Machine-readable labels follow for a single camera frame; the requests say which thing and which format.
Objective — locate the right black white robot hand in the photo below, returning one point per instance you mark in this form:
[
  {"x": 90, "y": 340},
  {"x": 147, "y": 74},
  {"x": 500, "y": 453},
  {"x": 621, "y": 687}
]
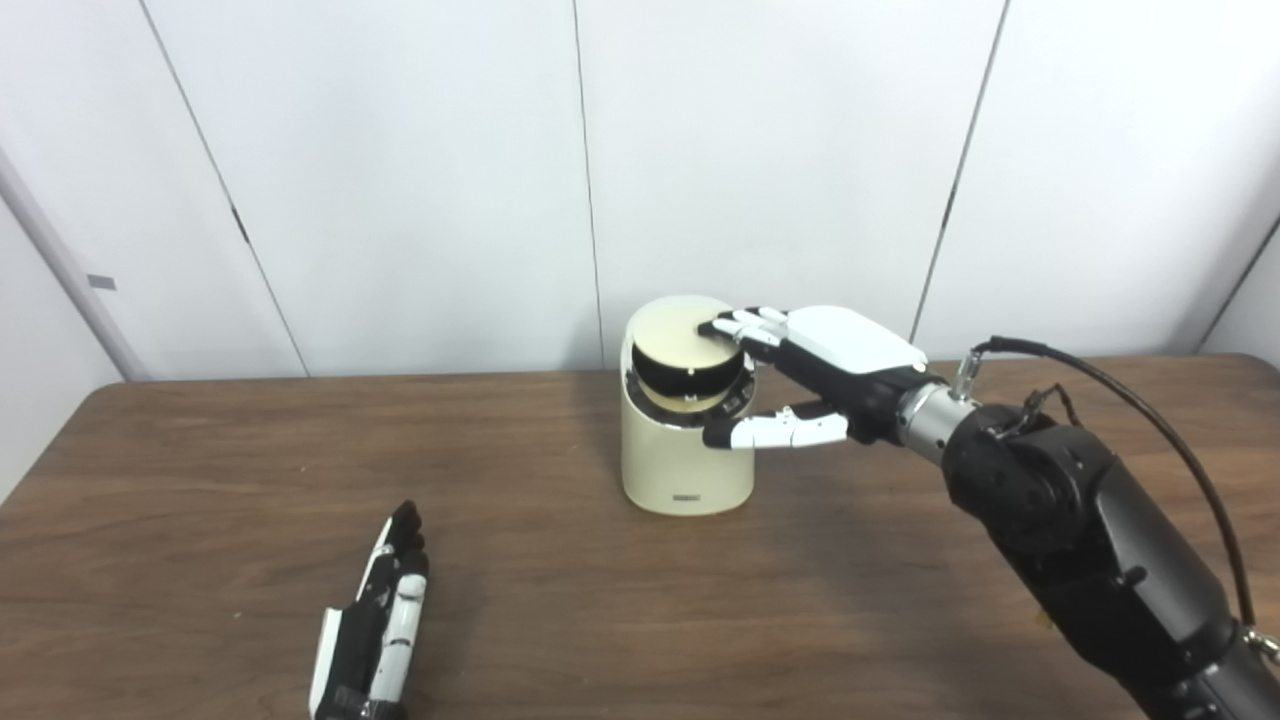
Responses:
[{"x": 850, "y": 365}]

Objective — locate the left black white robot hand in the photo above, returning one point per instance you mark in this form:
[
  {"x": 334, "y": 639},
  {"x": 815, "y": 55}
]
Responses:
[{"x": 375, "y": 640}]

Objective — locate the round cream bin lid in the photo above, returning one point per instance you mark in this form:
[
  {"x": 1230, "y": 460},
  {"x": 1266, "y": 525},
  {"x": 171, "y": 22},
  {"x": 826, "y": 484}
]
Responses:
[{"x": 680, "y": 330}]

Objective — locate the cream-colored desktop bin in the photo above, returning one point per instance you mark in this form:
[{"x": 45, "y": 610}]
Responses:
[{"x": 685, "y": 465}]

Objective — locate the small grey wall tag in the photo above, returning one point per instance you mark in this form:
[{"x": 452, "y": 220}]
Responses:
[{"x": 101, "y": 282}]

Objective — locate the grey wall corner post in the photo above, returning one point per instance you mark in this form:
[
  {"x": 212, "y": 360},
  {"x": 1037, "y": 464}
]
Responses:
[{"x": 70, "y": 280}]

